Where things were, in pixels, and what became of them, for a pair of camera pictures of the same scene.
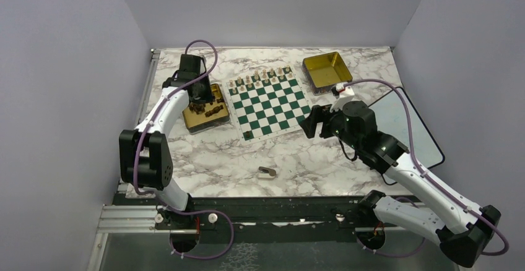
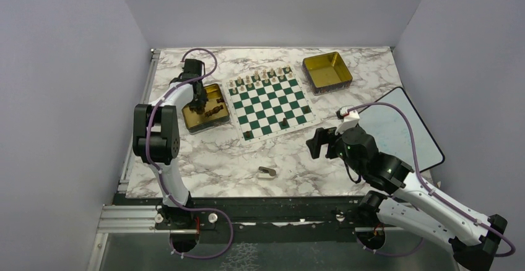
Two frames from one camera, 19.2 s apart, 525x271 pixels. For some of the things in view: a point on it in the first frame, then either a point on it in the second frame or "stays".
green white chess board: [266, 104] stays
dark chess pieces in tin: [199, 107] stays
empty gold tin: [324, 72] stays
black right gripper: [319, 113] to [323, 136]
